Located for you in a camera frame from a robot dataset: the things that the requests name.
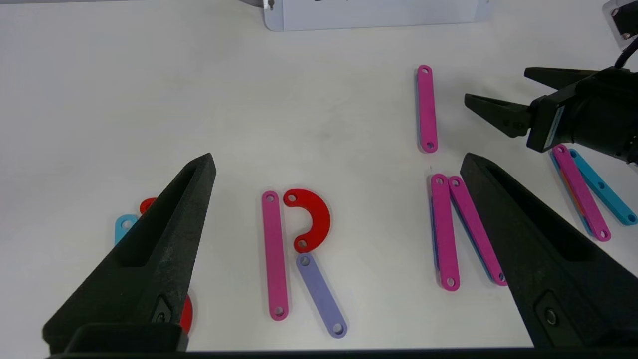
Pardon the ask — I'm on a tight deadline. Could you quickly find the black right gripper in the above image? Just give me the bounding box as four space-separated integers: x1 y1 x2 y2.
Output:
464 67 601 153

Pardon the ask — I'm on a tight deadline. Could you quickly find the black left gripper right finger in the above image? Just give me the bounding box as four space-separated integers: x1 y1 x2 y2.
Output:
460 152 638 348

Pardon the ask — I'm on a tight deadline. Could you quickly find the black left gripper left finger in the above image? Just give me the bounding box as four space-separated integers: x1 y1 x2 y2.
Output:
42 153 217 354

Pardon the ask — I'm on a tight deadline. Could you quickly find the short blue bar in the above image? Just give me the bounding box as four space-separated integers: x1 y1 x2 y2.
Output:
568 148 638 226

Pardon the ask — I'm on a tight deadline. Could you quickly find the pink bar with blue underside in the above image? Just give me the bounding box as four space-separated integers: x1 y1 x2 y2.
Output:
416 64 439 154

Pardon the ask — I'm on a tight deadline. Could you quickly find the short purple bar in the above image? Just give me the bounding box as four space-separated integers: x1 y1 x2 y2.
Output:
296 253 348 339

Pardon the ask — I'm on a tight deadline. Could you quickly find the small red arc piece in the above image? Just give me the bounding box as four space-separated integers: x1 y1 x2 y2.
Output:
283 188 332 254

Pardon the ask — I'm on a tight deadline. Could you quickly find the white BRAIN sign card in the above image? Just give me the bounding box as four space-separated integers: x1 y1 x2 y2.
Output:
263 0 492 32

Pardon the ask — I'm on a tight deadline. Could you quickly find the long blue bar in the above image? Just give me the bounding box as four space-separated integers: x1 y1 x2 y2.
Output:
114 214 139 246

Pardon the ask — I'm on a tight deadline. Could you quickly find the looped black camera cable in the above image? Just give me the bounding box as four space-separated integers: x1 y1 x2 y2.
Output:
614 36 638 70

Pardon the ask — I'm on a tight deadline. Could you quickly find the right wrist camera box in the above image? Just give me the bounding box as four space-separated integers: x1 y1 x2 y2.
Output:
602 0 638 49

